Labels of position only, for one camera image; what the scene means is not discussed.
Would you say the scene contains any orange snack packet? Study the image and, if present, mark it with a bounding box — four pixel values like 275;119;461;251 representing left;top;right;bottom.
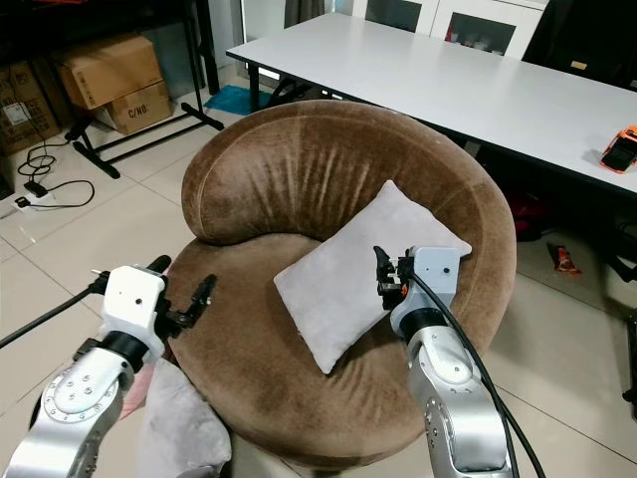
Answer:
546;241;584;276

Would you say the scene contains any red object under table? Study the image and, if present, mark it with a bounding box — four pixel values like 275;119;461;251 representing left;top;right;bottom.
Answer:
506;189;550;242

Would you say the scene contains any grey rectangular pillow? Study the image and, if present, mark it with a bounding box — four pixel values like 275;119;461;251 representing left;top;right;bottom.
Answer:
274;180;473;376
131;358;236;478

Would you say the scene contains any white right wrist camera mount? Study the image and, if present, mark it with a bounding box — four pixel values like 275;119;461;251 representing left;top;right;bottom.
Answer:
392;245;465;322

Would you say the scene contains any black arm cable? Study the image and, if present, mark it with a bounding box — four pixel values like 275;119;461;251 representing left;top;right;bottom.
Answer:
410;270;550;478
0;285;108;351

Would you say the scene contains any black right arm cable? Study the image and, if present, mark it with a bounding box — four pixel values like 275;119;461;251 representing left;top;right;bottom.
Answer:
410;270;550;478

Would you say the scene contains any brown round velvet sofa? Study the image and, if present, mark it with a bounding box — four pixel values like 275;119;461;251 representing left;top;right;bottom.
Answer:
165;98;519;472

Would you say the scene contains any black metal rack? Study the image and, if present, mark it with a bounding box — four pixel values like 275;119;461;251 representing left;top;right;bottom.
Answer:
65;0;226;181

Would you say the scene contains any long white table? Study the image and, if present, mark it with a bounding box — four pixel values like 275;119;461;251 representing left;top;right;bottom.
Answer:
226;12;637;196

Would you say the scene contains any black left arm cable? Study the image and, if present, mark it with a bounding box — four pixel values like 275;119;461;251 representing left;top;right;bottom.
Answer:
0;285;108;351

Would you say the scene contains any cardboard box with black print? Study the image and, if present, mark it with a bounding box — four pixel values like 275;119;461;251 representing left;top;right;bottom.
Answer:
105;81;176;136

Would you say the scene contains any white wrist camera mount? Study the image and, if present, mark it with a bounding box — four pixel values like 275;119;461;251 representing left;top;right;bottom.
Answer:
392;245;465;322
105;265;169;345

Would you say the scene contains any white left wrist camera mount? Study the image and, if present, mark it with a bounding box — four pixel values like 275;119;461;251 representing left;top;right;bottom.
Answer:
105;265;169;345

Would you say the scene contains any teal floor mat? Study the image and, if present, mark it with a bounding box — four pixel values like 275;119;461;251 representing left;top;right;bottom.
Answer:
204;84;276;117

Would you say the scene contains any white power strip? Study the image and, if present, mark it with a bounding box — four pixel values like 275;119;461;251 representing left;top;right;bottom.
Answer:
14;191;58;211

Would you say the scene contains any white cabinet with glass doors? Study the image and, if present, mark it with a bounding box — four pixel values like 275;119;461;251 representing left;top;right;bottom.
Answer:
346;0;550;60

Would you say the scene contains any cardboard box with white label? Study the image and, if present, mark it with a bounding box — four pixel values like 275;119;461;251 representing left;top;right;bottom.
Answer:
0;61;63;156

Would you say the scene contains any orange and black device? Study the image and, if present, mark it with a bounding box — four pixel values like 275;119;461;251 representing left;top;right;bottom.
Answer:
599;123;637;173

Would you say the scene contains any plain brown cardboard box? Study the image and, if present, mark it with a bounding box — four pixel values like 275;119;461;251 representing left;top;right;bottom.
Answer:
54;33;166;112

